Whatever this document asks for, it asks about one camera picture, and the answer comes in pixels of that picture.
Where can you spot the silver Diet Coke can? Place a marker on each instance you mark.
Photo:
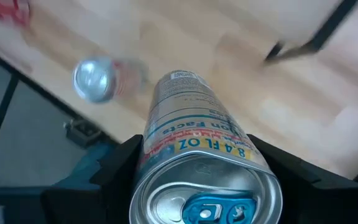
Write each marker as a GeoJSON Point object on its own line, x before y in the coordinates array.
{"type": "Point", "coordinates": [95, 79]}

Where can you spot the blue silver Red Bull can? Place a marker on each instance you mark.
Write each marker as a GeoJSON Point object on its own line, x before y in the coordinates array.
{"type": "Point", "coordinates": [194, 140]}

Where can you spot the small black table camera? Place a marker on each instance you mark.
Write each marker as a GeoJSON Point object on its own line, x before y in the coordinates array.
{"type": "Point", "coordinates": [81, 132]}

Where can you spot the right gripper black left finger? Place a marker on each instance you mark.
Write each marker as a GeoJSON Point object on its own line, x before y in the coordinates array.
{"type": "Point", "coordinates": [120, 174]}

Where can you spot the wooden shelf with black frame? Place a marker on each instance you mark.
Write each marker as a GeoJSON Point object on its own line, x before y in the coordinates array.
{"type": "Point", "coordinates": [315, 40]}

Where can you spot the red soda can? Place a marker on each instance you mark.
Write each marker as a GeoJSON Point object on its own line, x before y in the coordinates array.
{"type": "Point", "coordinates": [5, 11]}

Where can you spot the black aluminium table frame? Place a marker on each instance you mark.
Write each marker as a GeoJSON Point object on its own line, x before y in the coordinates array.
{"type": "Point", "coordinates": [0, 118]}

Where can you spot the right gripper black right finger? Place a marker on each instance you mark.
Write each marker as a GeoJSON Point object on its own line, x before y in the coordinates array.
{"type": "Point", "coordinates": [291, 189]}

